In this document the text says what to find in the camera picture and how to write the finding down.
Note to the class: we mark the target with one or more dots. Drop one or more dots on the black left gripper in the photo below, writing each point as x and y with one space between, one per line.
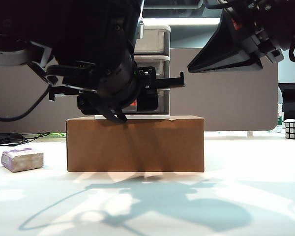
118 83

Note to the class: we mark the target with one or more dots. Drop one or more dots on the grey partition panel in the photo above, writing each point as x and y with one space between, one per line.
236 98

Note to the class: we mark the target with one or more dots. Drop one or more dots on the clear water bottle green label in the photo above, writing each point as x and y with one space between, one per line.
279 119

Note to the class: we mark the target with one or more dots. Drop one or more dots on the brown cardboard box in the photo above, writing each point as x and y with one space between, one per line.
137 147

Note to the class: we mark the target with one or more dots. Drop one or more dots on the white plastic drawer cabinet frame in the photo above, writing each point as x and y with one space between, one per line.
157 28

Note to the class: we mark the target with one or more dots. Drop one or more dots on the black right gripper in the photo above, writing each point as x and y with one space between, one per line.
250 24

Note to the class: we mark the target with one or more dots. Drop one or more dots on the white partition foot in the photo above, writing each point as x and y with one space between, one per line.
250 134

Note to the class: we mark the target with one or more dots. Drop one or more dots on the green strip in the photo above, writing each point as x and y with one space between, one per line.
55 134

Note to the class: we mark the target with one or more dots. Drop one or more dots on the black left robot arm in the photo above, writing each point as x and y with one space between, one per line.
76 24

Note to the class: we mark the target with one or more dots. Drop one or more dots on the beige purple napkin pack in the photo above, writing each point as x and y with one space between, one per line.
24 161

